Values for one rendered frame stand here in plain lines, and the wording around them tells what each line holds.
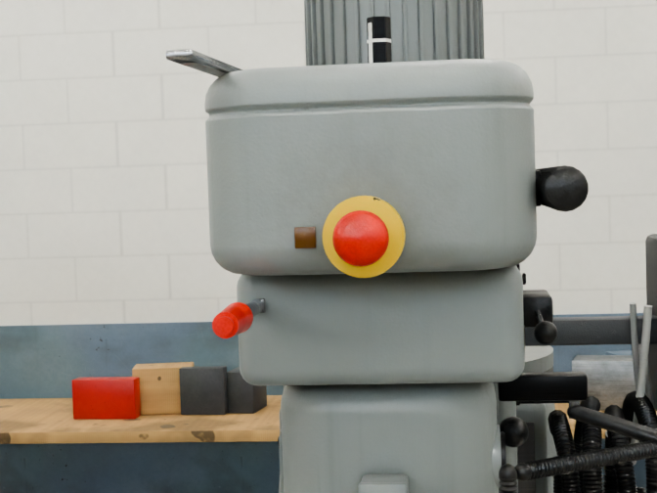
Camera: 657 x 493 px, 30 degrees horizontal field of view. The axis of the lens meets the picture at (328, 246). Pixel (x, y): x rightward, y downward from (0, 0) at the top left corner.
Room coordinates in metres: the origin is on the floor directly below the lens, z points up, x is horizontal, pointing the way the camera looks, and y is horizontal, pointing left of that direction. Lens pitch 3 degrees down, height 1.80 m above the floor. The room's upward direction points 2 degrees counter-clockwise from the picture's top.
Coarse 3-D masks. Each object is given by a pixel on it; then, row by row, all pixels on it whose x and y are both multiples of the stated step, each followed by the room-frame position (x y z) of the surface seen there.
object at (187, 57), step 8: (168, 56) 0.86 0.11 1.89; (176, 56) 0.86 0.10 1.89; (184, 56) 0.86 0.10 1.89; (192, 56) 0.86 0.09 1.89; (200, 56) 0.89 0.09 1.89; (184, 64) 0.90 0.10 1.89; (192, 64) 0.90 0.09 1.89; (200, 64) 0.90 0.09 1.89; (208, 64) 0.91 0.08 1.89; (216, 64) 0.93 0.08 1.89; (224, 64) 0.96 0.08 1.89; (208, 72) 0.97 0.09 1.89; (216, 72) 0.97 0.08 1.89; (224, 72) 0.98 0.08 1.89
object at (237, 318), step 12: (252, 300) 1.00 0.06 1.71; (264, 300) 1.02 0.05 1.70; (228, 312) 0.88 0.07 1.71; (240, 312) 0.90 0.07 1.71; (252, 312) 0.96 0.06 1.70; (264, 312) 1.02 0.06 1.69; (216, 324) 0.88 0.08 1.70; (228, 324) 0.88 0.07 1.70; (240, 324) 0.89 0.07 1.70; (228, 336) 0.88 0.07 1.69
